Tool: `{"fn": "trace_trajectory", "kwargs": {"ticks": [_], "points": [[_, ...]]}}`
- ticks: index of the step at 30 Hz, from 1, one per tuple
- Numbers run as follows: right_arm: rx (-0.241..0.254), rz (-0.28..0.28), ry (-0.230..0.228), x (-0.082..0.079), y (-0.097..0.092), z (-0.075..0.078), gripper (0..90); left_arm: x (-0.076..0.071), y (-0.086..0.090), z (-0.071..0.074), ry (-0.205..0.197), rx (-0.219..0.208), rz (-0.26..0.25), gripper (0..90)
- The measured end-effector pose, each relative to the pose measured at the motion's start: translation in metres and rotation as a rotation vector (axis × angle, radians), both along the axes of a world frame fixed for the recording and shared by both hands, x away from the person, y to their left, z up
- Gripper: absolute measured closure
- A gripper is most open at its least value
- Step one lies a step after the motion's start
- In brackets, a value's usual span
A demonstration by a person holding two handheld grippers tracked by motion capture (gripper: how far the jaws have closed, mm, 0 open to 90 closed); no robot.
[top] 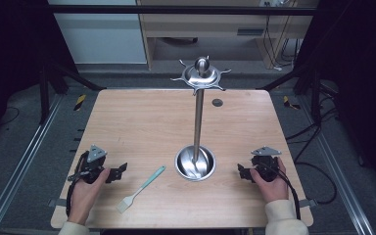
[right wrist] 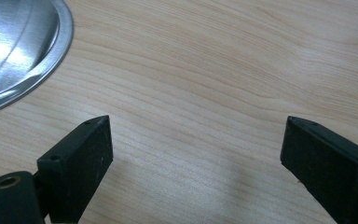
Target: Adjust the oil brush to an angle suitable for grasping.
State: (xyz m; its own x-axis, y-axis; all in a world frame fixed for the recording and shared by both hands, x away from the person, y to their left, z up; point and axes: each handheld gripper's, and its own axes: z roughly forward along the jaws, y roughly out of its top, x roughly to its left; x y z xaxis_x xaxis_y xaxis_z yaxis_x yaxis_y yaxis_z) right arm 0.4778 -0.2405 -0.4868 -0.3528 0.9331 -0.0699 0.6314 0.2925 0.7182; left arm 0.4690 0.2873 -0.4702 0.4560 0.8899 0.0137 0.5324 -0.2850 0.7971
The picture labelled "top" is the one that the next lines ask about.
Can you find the stainless steel utensil rack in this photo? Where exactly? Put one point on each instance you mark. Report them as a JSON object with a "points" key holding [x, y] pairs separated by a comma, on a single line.
{"points": [[197, 130]]}

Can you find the black horizontal frame bar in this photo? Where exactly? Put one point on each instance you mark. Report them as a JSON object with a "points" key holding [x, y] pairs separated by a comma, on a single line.
{"points": [[176, 9]]}

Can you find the person's right hand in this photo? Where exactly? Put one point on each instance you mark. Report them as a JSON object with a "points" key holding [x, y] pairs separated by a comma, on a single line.
{"points": [[274, 189]]}

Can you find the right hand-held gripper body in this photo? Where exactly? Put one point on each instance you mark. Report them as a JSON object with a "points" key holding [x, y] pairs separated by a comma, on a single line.
{"points": [[267, 163]]}

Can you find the aluminium floor rail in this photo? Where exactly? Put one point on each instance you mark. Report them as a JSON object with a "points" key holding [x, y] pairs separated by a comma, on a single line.
{"points": [[339, 169], [23, 156]]}

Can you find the person's left hand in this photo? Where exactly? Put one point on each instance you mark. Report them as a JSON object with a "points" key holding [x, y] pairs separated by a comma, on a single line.
{"points": [[84, 197]]}

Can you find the black metal frame stand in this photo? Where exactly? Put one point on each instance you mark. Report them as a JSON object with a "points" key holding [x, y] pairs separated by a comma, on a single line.
{"points": [[310, 81], [50, 84]]}

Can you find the yellow black tape marker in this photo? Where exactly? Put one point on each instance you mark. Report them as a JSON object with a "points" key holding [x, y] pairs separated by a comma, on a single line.
{"points": [[80, 102], [289, 103]]}

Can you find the light wooden desk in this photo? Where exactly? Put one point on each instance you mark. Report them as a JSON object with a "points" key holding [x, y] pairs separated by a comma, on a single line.
{"points": [[209, 24]]}

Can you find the grey round table grommet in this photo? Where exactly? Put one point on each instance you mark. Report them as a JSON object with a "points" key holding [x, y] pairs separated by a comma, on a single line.
{"points": [[217, 103]]}

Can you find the grey table bracket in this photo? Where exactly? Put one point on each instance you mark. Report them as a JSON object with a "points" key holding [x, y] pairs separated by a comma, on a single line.
{"points": [[54, 203], [308, 203]]}

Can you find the white cabinet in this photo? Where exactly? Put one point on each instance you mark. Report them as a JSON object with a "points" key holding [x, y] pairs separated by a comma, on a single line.
{"points": [[104, 36]]}

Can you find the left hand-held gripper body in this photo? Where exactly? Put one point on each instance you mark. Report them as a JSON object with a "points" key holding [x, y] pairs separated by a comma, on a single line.
{"points": [[91, 164]]}

